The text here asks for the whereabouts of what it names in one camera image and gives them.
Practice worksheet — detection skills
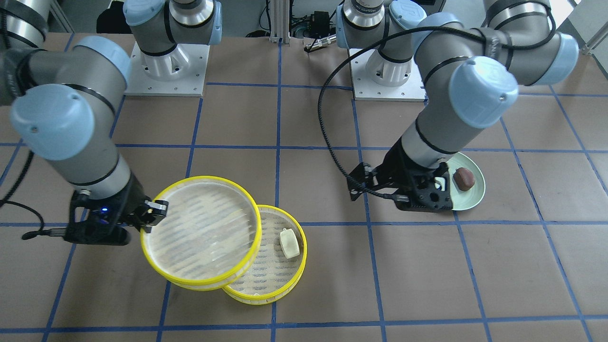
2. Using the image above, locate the black gripper near steamer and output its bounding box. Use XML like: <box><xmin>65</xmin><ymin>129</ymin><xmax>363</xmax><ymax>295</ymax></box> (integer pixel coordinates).
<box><xmin>64</xmin><ymin>174</ymin><xmax>169</xmax><ymax>246</ymax></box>

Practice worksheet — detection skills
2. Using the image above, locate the black gripper near plate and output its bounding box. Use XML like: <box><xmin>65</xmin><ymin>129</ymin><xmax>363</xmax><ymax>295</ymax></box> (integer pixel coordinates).
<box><xmin>348</xmin><ymin>142</ymin><xmax>453</xmax><ymax>212</ymax></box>

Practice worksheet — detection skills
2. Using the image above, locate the brown bun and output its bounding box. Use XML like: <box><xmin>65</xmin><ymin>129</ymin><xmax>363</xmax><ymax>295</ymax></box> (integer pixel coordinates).
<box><xmin>454</xmin><ymin>167</ymin><xmax>476</xmax><ymax>192</ymax></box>

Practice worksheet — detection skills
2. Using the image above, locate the yellow steamer layer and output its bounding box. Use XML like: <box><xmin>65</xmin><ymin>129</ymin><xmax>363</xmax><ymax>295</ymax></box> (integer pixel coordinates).
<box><xmin>140</xmin><ymin>176</ymin><xmax>262</xmax><ymax>291</ymax></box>
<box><xmin>222</xmin><ymin>204</ymin><xmax>308</xmax><ymax>305</ymax></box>

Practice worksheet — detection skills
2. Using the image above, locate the white bun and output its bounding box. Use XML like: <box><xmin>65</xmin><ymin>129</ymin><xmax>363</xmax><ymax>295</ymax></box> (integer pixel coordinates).
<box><xmin>279</xmin><ymin>228</ymin><xmax>301</xmax><ymax>259</ymax></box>

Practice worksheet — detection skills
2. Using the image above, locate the robot arm near steamer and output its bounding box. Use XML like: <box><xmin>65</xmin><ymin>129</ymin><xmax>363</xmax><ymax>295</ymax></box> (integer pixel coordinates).
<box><xmin>1</xmin><ymin>0</ymin><xmax>169</xmax><ymax>246</ymax></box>

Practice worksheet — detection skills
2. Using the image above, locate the robot arm near plate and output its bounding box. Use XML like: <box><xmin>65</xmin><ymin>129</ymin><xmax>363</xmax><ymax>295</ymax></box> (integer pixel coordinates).
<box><xmin>336</xmin><ymin>0</ymin><xmax>579</xmax><ymax>212</ymax></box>

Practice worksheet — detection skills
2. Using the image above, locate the light green plate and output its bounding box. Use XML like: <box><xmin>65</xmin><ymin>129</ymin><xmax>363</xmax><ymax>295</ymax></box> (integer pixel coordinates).
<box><xmin>447</xmin><ymin>152</ymin><xmax>486</xmax><ymax>211</ymax></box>

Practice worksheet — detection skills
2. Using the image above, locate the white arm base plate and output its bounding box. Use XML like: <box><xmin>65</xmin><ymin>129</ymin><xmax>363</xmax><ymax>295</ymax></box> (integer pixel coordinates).
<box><xmin>350</xmin><ymin>49</ymin><xmax>427</xmax><ymax>102</ymax></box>
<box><xmin>124</xmin><ymin>44</ymin><xmax>210</xmax><ymax>97</ymax></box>

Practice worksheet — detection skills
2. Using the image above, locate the black cable steamer arm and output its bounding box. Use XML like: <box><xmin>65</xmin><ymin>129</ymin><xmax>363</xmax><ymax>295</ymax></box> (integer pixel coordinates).
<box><xmin>0</xmin><ymin>147</ymin><xmax>67</xmax><ymax>240</ymax></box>

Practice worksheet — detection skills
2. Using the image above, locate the aluminium profile post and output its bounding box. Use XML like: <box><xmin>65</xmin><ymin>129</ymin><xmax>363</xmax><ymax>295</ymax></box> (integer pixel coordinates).
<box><xmin>269</xmin><ymin>0</ymin><xmax>291</xmax><ymax>45</ymax></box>

